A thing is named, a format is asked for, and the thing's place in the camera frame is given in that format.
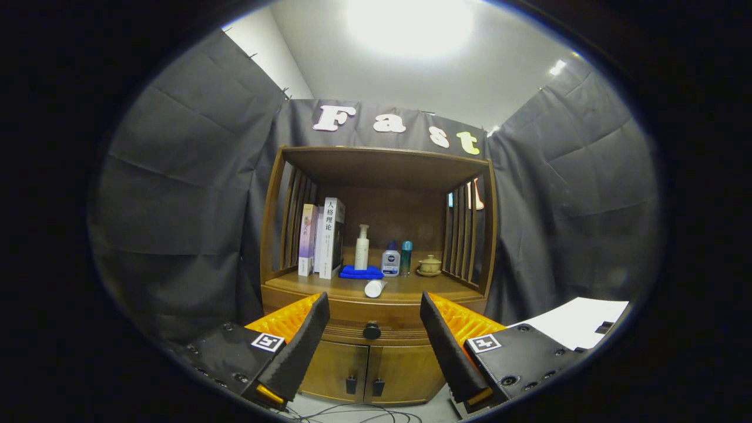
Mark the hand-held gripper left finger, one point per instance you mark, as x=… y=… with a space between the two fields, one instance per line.
x=305 y=335

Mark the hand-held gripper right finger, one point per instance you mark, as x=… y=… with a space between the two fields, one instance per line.
x=443 y=341

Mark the black round drawer knob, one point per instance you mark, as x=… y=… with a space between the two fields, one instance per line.
x=371 y=330

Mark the brown wooden drawer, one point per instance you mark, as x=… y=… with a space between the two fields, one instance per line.
x=376 y=308

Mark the white squeeze tube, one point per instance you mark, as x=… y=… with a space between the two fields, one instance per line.
x=373 y=288

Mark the wooden cabinet door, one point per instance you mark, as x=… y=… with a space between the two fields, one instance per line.
x=338 y=367
x=405 y=370

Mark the brown wooden countertop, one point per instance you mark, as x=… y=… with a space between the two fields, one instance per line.
x=411 y=288

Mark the brown wooden cabinet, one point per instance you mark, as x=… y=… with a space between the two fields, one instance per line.
x=382 y=164

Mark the beige lidded teacup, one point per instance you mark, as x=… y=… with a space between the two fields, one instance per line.
x=429 y=265

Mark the blue folded cloth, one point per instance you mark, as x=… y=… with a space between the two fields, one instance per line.
x=360 y=272

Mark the teal slim bottle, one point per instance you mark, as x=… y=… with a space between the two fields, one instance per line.
x=406 y=257

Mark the white bottle with blue cap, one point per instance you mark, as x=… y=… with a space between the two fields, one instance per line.
x=390 y=259

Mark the purple book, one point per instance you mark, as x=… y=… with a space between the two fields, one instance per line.
x=306 y=238

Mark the white pump bottle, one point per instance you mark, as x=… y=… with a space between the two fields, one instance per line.
x=362 y=252

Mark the thick white book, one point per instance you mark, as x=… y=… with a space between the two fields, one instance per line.
x=331 y=235

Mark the white board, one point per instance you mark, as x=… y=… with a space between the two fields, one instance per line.
x=578 y=320

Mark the black backdrop cloth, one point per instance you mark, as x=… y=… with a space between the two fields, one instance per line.
x=176 y=176

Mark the small ceiling lamp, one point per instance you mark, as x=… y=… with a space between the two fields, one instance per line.
x=557 y=67

